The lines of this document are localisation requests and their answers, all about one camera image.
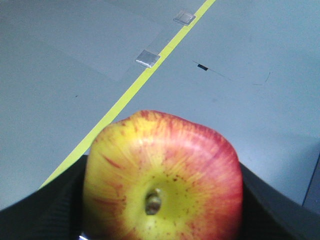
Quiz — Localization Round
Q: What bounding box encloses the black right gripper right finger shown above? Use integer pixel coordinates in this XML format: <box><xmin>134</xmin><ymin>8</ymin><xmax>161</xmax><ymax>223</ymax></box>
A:
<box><xmin>237</xmin><ymin>164</ymin><xmax>320</xmax><ymax>240</ymax></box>

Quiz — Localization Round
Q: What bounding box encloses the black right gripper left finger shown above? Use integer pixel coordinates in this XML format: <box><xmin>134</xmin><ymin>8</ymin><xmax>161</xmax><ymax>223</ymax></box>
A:
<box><xmin>0</xmin><ymin>155</ymin><xmax>87</xmax><ymax>240</ymax></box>

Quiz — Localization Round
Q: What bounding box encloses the red yellow apple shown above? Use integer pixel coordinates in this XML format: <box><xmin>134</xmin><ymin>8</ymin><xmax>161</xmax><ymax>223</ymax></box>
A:
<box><xmin>83</xmin><ymin>110</ymin><xmax>243</xmax><ymax>240</ymax></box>

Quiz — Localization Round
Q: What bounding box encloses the yellow floor tape line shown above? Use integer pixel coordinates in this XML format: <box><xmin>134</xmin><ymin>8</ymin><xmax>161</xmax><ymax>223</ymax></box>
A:
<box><xmin>40</xmin><ymin>0</ymin><xmax>215</xmax><ymax>188</ymax></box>

